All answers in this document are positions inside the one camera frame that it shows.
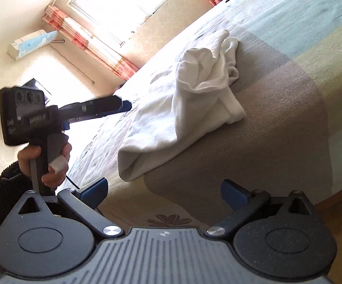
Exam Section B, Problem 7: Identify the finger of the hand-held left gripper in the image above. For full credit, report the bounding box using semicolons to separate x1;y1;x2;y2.
68;114;107;124
58;95;132;119

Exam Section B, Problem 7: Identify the window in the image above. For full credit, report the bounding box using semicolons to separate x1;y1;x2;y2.
67;0;184;48

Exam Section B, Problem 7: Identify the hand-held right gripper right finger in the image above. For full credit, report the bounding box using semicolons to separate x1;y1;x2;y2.
205;179;319;240

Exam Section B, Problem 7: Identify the wall-mounted black television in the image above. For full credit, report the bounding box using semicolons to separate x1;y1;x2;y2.
21;78;52;105

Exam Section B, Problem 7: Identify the white printed t-shirt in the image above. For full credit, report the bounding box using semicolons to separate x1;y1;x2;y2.
118;29;247;182

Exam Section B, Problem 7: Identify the person's left hand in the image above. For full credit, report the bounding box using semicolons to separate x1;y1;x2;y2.
17;142;72;189

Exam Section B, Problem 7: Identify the white air conditioner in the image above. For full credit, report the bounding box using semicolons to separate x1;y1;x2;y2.
7;30;57;61

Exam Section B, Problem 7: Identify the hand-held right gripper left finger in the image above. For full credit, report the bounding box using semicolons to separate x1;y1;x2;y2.
17;177;126;240

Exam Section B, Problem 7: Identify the person's left forearm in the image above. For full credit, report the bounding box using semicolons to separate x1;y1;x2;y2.
0;160;42;239

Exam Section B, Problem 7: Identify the thin wall cord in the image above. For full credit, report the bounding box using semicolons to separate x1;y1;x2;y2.
49;42;96;84

